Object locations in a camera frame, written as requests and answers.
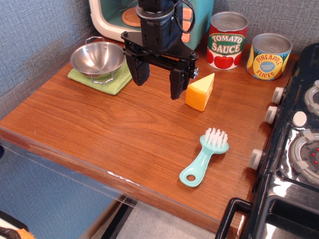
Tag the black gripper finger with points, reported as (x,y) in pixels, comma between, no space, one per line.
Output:
(139,69)
(179,80)

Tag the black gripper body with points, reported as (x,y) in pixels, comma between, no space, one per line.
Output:
(160,40)

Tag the stainless steel colander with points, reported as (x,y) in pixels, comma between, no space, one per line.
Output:
(98,59)

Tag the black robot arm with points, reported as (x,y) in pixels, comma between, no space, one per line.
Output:
(157,5)

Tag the green cloth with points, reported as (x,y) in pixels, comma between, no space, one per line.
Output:
(120,80)

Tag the orange cheese wedge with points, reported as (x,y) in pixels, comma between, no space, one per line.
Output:
(198,92)

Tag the orange microwave plate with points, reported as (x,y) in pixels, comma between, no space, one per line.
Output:
(130,17)

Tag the toy microwave oven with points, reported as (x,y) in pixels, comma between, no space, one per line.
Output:
(107,19)

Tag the tomato sauce can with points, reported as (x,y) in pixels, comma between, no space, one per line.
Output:
(226,39)

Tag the teal dish brush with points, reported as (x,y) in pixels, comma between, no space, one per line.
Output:
(214,141)

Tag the pineapple slices can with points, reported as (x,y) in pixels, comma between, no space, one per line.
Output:
(268,56)

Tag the black toy stove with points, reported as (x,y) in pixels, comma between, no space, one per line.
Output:
(285,201)

